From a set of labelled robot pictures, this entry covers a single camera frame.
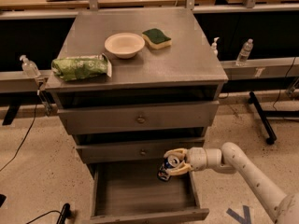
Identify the green chip bag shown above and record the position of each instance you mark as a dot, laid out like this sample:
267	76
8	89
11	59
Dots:
81	67

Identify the right small pump bottle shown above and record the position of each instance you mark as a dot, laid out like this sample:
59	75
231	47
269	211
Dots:
214	45

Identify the blue pepsi can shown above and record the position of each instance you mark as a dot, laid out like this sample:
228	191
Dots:
169	163

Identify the black object bottom left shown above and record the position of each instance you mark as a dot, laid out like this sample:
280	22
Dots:
64	214

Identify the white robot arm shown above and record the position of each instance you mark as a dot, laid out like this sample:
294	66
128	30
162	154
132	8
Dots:
282	208

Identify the left hand sanitizer bottle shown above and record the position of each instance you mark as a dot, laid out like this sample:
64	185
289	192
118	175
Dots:
29	67

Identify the grey drawer cabinet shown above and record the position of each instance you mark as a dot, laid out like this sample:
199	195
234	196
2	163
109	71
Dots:
186	71

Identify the middle grey drawer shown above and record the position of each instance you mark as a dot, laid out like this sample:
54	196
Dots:
137	150

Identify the bottom grey open drawer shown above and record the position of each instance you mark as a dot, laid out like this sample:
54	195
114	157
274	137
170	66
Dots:
129	192

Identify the green yellow sponge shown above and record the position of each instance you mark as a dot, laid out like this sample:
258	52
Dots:
156	39

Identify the white paper bowl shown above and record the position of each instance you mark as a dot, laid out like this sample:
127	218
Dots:
124	45

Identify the top grey drawer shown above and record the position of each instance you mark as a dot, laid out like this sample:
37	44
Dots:
135	118

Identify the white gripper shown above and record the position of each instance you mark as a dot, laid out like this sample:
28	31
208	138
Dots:
196	158

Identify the clear water bottle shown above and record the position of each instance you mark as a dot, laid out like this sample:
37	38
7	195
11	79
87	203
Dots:
244	53

